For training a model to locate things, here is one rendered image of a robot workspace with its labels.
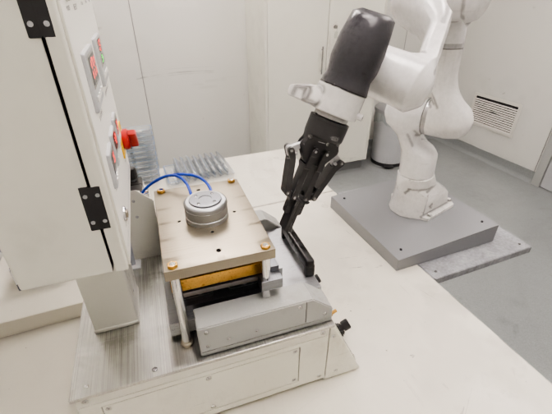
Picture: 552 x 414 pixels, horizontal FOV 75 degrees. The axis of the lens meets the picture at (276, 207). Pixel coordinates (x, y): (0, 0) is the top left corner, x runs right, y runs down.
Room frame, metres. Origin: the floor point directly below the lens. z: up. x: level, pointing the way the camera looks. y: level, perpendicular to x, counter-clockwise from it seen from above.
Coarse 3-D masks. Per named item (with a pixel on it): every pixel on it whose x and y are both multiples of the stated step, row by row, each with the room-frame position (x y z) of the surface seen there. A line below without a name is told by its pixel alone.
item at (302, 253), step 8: (288, 232) 0.66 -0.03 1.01; (288, 240) 0.65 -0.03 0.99; (296, 240) 0.63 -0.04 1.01; (296, 248) 0.61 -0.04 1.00; (304, 248) 0.60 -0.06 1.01; (304, 256) 0.58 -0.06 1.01; (304, 264) 0.57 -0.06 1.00; (312, 264) 0.56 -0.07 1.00; (304, 272) 0.56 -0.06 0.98; (312, 272) 0.56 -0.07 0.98
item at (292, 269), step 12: (276, 228) 0.73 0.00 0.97; (276, 240) 0.68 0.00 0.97; (276, 252) 0.64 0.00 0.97; (288, 252) 0.64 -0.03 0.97; (288, 264) 0.60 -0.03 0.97; (300, 264) 0.60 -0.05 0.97; (288, 276) 0.56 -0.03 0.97; (300, 276) 0.56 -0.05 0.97; (312, 276) 0.56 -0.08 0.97; (168, 288) 0.52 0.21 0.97; (168, 300) 0.49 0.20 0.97; (168, 312) 0.46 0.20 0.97; (192, 324) 0.45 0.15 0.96
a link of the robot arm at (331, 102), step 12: (300, 84) 0.68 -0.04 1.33; (324, 84) 0.63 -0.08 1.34; (300, 96) 0.65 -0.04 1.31; (312, 96) 0.64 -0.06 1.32; (324, 96) 0.62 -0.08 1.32; (336, 96) 0.61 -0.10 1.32; (348, 96) 0.61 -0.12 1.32; (360, 96) 0.62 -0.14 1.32; (324, 108) 0.62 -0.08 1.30; (336, 108) 0.61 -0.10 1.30; (348, 108) 0.61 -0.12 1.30; (360, 108) 0.63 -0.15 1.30; (336, 120) 0.62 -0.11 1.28; (348, 120) 0.61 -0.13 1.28; (360, 120) 0.62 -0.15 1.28
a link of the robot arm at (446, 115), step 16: (448, 64) 1.03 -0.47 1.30; (448, 80) 1.03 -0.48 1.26; (432, 96) 1.04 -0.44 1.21; (448, 96) 1.02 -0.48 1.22; (432, 112) 1.03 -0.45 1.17; (448, 112) 1.00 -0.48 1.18; (464, 112) 1.00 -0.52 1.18; (432, 128) 1.02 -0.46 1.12; (448, 128) 0.99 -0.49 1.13; (464, 128) 0.98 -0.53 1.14
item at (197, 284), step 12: (252, 264) 0.49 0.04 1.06; (192, 276) 0.46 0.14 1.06; (204, 276) 0.46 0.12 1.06; (216, 276) 0.47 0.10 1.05; (228, 276) 0.48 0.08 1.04; (240, 276) 0.49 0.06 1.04; (252, 276) 0.50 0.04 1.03; (192, 288) 0.46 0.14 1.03; (204, 288) 0.46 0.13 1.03; (216, 288) 0.47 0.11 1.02
